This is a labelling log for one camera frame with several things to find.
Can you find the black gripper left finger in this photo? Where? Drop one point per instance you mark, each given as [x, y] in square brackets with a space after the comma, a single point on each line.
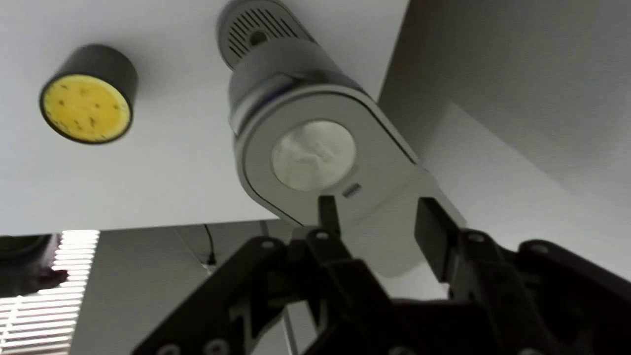
[297, 302]

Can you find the yellow candle in dark jar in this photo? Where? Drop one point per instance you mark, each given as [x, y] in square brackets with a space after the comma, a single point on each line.
[86, 104]

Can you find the grey coffee machine body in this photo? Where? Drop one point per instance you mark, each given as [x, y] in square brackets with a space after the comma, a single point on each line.
[277, 59]

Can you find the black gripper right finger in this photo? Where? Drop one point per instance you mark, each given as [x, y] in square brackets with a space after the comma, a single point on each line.
[539, 296]

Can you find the white window blinds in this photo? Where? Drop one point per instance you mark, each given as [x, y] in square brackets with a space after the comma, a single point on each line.
[40, 321]

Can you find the white plastic table board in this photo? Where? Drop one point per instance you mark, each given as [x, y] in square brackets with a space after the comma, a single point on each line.
[164, 177]

